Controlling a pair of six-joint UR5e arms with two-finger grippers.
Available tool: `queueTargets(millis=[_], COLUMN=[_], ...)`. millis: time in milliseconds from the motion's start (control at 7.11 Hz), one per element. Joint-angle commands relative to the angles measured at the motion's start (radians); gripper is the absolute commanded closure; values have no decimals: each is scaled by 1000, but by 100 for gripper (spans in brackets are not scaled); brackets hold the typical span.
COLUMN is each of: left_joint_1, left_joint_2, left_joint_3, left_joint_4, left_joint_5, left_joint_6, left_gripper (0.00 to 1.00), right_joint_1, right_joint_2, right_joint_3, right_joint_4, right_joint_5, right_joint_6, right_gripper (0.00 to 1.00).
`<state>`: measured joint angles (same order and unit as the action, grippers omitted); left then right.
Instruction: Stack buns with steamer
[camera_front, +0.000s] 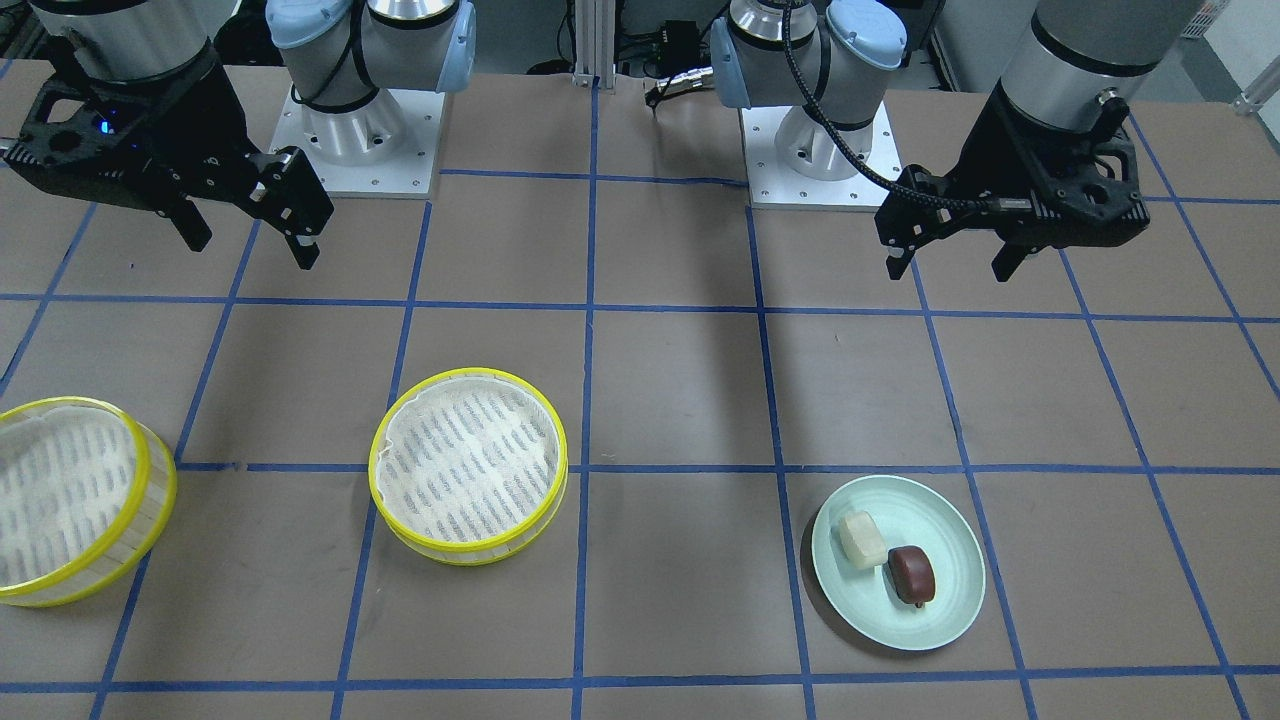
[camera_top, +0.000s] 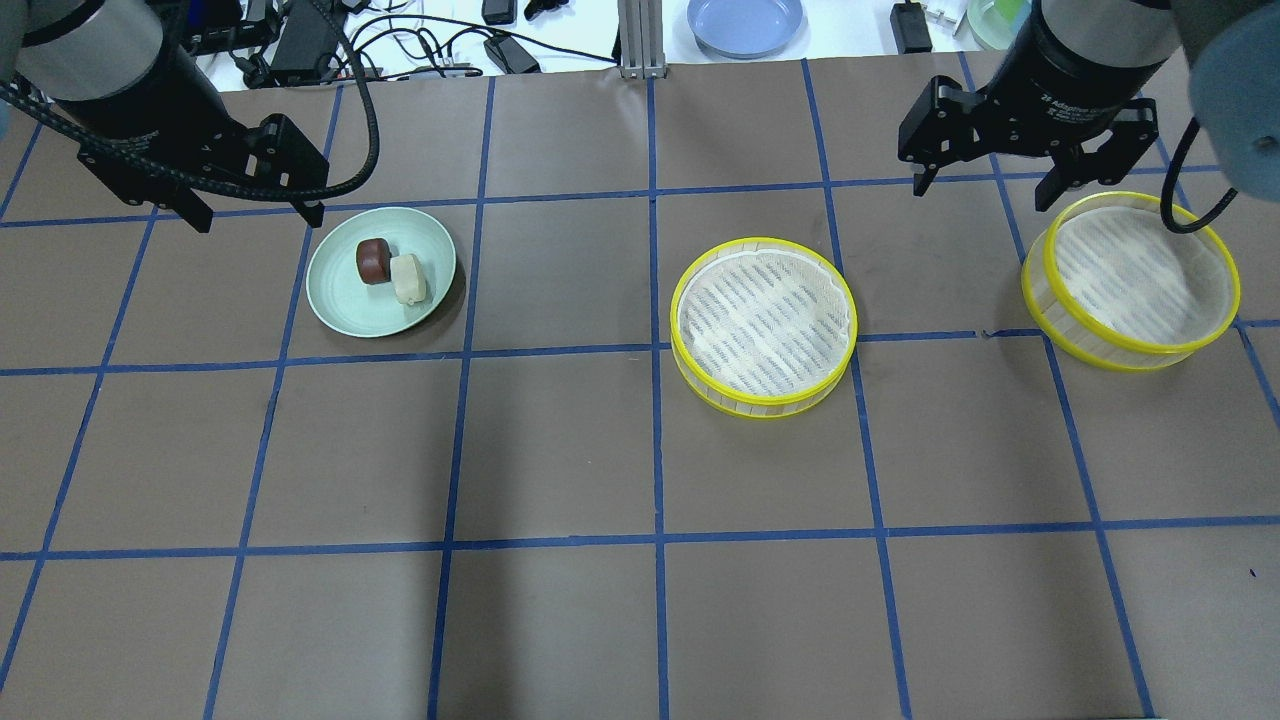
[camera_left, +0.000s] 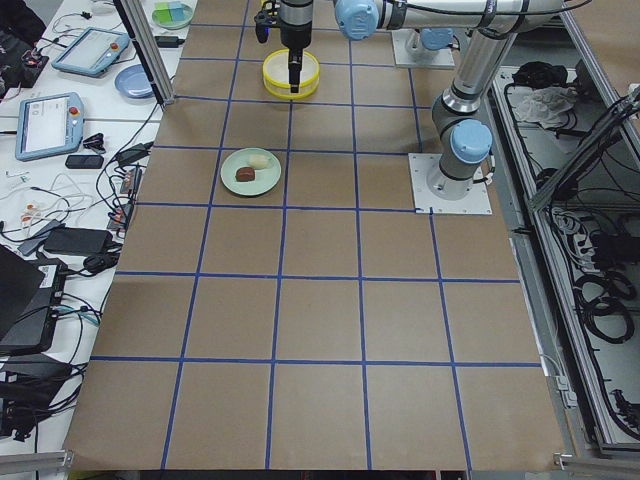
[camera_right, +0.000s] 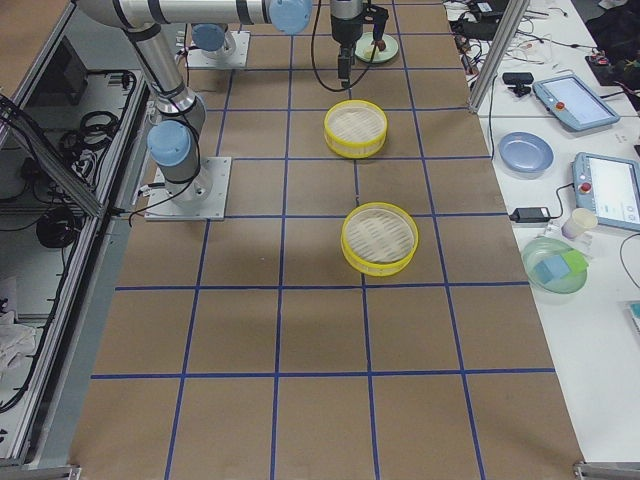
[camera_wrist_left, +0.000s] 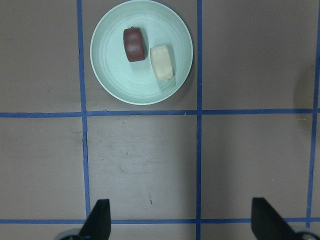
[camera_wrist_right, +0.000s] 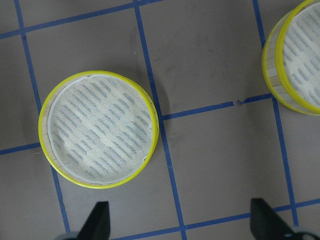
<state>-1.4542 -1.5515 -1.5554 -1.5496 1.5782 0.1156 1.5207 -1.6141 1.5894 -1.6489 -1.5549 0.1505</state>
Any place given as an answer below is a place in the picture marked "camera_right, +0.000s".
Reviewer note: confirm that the yellow bamboo steamer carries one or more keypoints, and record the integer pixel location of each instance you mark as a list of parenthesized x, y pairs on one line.
[(355, 129), (379, 239)]

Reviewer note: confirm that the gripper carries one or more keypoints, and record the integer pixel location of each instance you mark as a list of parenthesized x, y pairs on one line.
[(343, 32)]

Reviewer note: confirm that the black power adapter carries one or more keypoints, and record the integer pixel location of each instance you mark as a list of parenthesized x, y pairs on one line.
[(530, 215)]

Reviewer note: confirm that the near teach pendant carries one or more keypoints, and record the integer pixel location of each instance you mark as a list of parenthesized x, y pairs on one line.
[(608, 187)]

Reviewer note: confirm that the paper cup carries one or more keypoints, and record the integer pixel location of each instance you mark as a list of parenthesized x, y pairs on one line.
[(579, 222)]

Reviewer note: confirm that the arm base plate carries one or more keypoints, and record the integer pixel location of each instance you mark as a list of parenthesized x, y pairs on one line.
[(218, 50), (204, 199)]

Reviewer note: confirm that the aluminium frame post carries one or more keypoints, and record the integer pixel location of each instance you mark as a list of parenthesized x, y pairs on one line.
[(506, 30)]

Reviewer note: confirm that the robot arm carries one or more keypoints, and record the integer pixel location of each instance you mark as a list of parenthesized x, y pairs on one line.
[(289, 17), (173, 142)]

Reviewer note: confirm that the blue plate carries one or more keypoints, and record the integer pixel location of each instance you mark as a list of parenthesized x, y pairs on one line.
[(525, 153)]

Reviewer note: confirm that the clear green bowl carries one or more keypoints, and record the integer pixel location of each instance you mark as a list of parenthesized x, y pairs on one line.
[(543, 247)]

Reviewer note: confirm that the green sponge block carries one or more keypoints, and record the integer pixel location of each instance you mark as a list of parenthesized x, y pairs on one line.
[(575, 261)]

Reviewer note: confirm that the black webcam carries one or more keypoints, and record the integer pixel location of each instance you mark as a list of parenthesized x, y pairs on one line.
[(519, 83)]

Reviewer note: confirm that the light green plate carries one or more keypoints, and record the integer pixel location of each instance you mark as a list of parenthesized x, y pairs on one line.
[(367, 50)]

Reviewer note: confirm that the white crumpled cloth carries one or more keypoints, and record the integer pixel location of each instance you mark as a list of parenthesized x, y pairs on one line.
[(17, 341)]

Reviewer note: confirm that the teach pendant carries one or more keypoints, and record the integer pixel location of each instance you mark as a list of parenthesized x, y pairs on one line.
[(573, 103), (608, 187)]

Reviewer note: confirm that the far teach pendant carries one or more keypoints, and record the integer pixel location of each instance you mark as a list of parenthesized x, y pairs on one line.
[(573, 103)]

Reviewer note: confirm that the blue sponge block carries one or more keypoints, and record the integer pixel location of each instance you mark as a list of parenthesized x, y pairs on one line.
[(550, 269)]

